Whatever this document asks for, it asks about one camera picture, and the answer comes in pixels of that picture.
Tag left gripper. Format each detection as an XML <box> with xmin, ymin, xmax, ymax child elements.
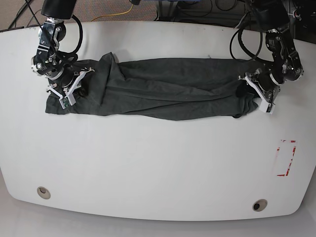
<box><xmin>236</xmin><ymin>74</ymin><xmax>276</xmax><ymax>97</ymax></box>

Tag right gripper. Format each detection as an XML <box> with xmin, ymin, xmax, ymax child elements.
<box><xmin>55</xmin><ymin>71</ymin><xmax>89</xmax><ymax>97</ymax></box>

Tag dark grey t-shirt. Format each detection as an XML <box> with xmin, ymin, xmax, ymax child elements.
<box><xmin>45</xmin><ymin>53</ymin><xmax>263</xmax><ymax>121</ymax></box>

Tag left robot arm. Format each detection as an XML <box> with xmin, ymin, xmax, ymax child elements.
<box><xmin>234</xmin><ymin>0</ymin><xmax>303</xmax><ymax>93</ymax></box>

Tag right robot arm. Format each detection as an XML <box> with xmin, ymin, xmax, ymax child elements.
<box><xmin>31</xmin><ymin>0</ymin><xmax>88</xmax><ymax>94</ymax></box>

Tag red tape rectangle marking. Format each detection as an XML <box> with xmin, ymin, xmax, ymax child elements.
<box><xmin>274</xmin><ymin>140</ymin><xmax>297</xmax><ymax>177</ymax></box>

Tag yellow cable on floor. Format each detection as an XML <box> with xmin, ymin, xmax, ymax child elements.
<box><xmin>90</xmin><ymin>3</ymin><xmax>135</xmax><ymax>22</ymax></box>

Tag left table cable grommet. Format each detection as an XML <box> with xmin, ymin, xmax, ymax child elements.
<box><xmin>37</xmin><ymin>187</ymin><xmax>51</xmax><ymax>200</ymax></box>

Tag table cable grommet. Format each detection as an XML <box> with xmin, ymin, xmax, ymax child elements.
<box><xmin>37</xmin><ymin>187</ymin><xmax>51</xmax><ymax>200</ymax></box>
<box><xmin>252</xmin><ymin>199</ymin><xmax>268</xmax><ymax>212</ymax></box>

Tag right table cable grommet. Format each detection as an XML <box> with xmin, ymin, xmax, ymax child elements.
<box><xmin>252</xmin><ymin>199</ymin><xmax>268</xmax><ymax>212</ymax></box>

